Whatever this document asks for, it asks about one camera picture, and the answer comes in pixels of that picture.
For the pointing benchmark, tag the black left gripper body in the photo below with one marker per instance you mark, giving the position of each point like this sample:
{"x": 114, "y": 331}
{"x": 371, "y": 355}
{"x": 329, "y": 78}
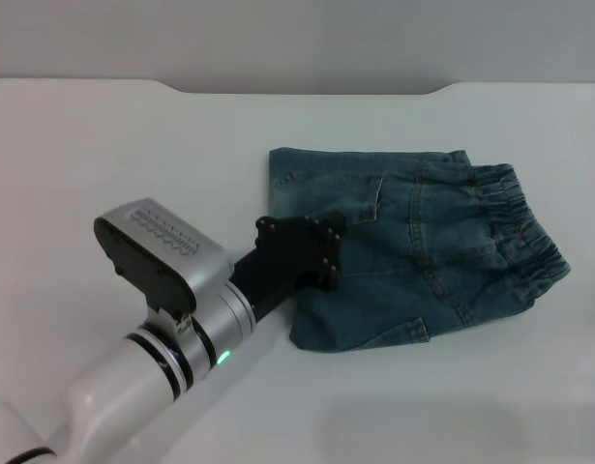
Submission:
{"x": 292, "y": 256}

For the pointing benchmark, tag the blue denim shorts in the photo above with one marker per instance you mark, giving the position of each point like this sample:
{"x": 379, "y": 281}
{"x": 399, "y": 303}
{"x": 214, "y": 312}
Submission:
{"x": 413, "y": 251}

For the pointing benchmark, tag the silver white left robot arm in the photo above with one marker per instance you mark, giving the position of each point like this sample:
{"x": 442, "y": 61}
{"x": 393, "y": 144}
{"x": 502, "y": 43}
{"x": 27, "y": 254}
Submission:
{"x": 132, "y": 377}

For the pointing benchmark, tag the silver black wrist camera box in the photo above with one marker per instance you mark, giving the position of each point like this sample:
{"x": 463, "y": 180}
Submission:
{"x": 161, "y": 251}

